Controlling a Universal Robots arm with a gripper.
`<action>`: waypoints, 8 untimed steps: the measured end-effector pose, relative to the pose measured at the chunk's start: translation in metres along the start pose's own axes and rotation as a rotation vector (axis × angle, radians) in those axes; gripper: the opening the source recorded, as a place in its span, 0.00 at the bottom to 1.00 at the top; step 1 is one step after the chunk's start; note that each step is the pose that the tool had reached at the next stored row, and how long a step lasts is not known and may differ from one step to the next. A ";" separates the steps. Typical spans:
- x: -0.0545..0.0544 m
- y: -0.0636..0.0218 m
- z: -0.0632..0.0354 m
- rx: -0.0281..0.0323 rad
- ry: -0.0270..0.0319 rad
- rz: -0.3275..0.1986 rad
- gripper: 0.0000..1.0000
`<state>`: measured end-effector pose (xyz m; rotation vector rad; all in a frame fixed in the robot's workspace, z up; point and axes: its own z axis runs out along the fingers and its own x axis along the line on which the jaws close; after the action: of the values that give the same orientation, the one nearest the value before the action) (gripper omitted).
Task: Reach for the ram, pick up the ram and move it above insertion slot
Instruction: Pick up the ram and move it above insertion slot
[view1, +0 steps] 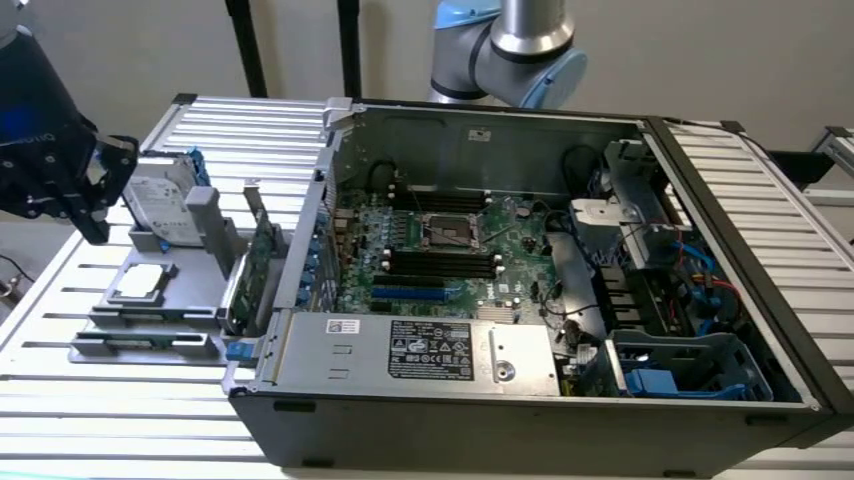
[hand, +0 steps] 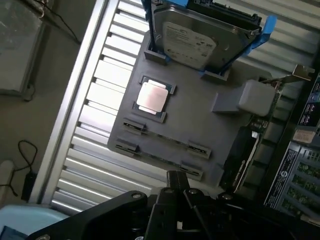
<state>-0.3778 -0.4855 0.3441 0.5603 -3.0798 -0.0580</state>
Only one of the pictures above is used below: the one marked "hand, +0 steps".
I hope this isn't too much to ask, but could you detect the black graphics card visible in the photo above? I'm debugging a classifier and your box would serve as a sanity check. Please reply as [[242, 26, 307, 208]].
[[219, 64, 316, 194]]

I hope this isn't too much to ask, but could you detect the silver hard disk drive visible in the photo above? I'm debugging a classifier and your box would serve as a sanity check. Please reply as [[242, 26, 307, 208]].
[[151, 4, 261, 71]]

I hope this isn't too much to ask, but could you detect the thin black cable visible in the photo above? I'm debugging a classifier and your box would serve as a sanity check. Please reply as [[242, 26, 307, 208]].
[[37, 0, 81, 45]]

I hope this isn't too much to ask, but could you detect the silver CPU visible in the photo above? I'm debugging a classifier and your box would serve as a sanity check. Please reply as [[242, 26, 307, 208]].
[[135, 79, 174, 116]]

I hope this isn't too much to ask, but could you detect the blue disk caddy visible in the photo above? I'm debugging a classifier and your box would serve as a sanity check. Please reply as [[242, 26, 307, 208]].
[[140, 0, 278, 76]]

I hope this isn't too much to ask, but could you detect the grey metal cabinet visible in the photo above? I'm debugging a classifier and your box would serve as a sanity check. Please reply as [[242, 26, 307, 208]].
[[0, 0, 49, 101]]

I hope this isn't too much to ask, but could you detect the grey printed parts rack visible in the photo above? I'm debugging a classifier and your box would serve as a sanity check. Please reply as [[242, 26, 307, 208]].
[[106, 31, 274, 189]]

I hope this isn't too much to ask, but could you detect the light blue plastic housing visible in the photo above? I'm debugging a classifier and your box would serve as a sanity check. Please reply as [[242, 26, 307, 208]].
[[0, 203, 74, 240]]

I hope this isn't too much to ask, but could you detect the black power adapter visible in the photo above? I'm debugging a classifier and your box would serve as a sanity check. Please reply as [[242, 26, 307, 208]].
[[20, 172, 39, 201]]

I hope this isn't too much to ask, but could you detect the black PC case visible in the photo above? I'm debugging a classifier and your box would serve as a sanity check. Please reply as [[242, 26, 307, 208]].
[[262, 72, 320, 221]]

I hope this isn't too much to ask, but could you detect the black looped cable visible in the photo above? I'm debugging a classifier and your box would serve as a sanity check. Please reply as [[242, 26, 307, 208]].
[[0, 140, 39, 198]]

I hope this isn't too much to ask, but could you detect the light grey holder block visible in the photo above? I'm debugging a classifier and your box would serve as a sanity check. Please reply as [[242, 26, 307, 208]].
[[236, 79, 276, 116]]

